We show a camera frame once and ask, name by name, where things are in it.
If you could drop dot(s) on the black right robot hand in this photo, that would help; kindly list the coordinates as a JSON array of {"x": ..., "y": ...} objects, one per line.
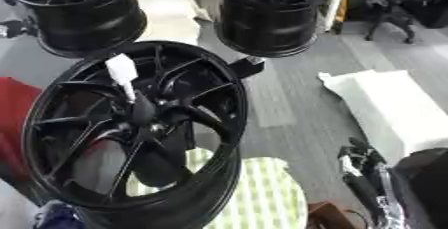
[{"x": 363, "y": 186}]

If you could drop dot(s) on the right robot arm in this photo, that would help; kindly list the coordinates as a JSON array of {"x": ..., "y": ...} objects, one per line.
[{"x": 423, "y": 186}]

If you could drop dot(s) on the large black spoked wheel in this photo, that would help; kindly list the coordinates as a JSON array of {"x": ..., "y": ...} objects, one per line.
[{"x": 198, "y": 203}]

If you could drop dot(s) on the black wheel rim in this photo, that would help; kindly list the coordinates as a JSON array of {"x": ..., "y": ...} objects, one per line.
[
  {"x": 268, "y": 29},
  {"x": 87, "y": 23}
]

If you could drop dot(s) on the black wheel stand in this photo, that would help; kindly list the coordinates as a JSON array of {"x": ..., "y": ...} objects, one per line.
[{"x": 163, "y": 163}]

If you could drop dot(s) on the brown bag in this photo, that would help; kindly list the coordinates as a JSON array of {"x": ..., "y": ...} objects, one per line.
[{"x": 326, "y": 216}]

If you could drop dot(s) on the white foam bag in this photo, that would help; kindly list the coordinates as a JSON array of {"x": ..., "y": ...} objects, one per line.
[{"x": 396, "y": 113}]

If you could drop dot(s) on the black clamp with silver top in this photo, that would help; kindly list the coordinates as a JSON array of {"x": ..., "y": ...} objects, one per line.
[{"x": 247, "y": 66}]

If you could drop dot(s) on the black office chair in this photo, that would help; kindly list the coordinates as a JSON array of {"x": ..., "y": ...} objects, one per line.
[{"x": 396, "y": 9}]

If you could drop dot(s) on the red box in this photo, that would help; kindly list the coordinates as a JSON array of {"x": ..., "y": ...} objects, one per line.
[{"x": 14, "y": 116}]

